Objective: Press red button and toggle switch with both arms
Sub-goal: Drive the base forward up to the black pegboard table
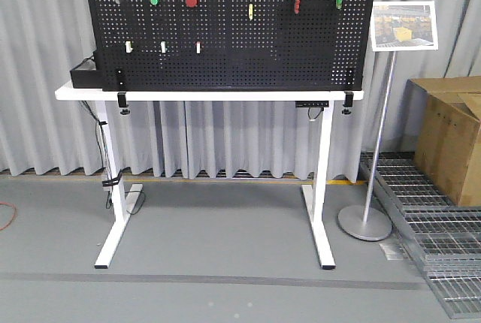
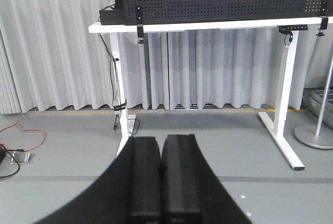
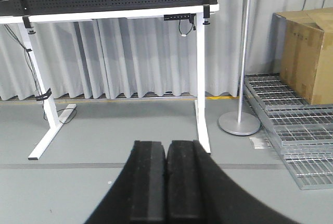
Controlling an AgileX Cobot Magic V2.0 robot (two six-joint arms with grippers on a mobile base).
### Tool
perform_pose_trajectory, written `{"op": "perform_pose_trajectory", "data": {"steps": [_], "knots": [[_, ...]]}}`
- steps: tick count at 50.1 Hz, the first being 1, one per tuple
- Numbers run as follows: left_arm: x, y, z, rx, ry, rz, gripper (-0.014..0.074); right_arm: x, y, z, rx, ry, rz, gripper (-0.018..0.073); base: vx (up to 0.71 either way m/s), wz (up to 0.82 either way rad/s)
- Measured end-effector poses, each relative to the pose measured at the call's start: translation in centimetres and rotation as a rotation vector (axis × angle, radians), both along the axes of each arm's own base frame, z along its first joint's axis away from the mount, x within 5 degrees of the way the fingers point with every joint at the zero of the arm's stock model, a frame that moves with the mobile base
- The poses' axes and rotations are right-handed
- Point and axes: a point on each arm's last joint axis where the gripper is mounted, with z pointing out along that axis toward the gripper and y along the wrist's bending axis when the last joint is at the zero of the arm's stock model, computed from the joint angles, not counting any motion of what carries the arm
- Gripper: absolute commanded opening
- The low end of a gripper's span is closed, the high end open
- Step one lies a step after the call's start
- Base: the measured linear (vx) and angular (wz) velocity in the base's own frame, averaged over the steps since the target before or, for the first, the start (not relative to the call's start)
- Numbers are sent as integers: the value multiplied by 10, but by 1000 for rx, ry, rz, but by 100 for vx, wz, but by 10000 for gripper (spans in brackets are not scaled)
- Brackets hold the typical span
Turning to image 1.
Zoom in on red toggle switch block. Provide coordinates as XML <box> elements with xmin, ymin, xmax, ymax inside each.
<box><xmin>294</xmin><ymin>0</ymin><xmax>301</xmax><ymax>14</ymax></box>

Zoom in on lower red mushroom button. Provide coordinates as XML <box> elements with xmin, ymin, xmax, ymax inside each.
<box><xmin>185</xmin><ymin>0</ymin><xmax>198</xmax><ymax>8</ymax></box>

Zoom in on desk height control panel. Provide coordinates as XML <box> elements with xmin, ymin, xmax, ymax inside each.
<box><xmin>295</xmin><ymin>101</ymin><xmax>329</xmax><ymax>108</ymax></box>

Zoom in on right black table clamp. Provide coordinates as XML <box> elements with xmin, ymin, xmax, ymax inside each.
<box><xmin>341</xmin><ymin>68</ymin><xmax>355</xmax><ymax>115</ymax></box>

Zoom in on black table clamp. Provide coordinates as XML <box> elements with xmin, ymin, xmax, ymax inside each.
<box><xmin>341</xmin><ymin>68</ymin><xmax>355</xmax><ymax>115</ymax></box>
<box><xmin>115</xmin><ymin>68</ymin><xmax>131</xmax><ymax>116</ymax></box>

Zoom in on left black table clamp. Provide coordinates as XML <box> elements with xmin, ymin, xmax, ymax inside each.
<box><xmin>115</xmin><ymin>68</ymin><xmax>131</xmax><ymax>116</ymax></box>

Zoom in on white standing desk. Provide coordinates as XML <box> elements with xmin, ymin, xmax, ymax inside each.
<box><xmin>55</xmin><ymin>81</ymin><xmax>365</xmax><ymax>270</ymax></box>

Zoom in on silver sign stand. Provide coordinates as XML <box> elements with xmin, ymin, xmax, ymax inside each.
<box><xmin>337</xmin><ymin>51</ymin><xmax>397</xmax><ymax>242</ymax></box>

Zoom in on black perforated pegboard panel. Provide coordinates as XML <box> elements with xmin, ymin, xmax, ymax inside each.
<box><xmin>88</xmin><ymin>0</ymin><xmax>373</xmax><ymax>91</ymax></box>

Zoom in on black electronics box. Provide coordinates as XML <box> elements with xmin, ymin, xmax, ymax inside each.
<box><xmin>70</xmin><ymin>50</ymin><xmax>104</xmax><ymax>89</ymax></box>

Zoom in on printed photo sign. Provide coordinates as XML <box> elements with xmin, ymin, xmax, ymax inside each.
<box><xmin>370</xmin><ymin>1</ymin><xmax>439</xmax><ymax>52</ymax></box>

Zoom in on brown cardboard box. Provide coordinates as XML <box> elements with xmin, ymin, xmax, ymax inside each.
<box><xmin>412</xmin><ymin>76</ymin><xmax>480</xmax><ymax>207</ymax></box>

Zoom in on metal floor grating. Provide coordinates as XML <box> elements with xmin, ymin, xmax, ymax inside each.
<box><xmin>374</xmin><ymin>152</ymin><xmax>480</xmax><ymax>319</ymax></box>

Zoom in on grey curtain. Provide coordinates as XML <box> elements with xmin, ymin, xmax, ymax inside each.
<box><xmin>1</xmin><ymin>0</ymin><xmax>480</xmax><ymax>180</ymax></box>

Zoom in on red-white rocker switch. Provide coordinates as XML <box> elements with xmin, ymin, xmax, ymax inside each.
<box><xmin>195</xmin><ymin>41</ymin><xmax>201</xmax><ymax>54</ymax></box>

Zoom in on green-white rocker switch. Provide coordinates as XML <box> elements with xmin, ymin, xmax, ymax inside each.
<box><xmin>160</xmin><ymin>41</ymin><xmax>167</xmax><ymax>53</ymax></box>

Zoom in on yellow toggle switch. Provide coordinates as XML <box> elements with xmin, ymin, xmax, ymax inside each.
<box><xmin>248</xmin><ymin>4</ymin><xmax>253</xmax><ymax>21</ymax></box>

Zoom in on black desk cables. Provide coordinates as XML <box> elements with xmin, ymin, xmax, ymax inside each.
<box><xmin>79</xmin><ymin>100</ymin><xmax>147</xmax><ymax>216</ymax></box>

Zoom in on yellow-white rocker switch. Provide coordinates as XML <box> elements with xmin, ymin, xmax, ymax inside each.
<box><xmin>125</xmin><ymin>41</ymin><xmax>133</xmax><ymax>53</ymax></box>

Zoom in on orange cable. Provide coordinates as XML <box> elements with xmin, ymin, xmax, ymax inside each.
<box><xmin>0</xmin><ymin>201</ymin><xmax>17</xmax><ymax>232</ymax></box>

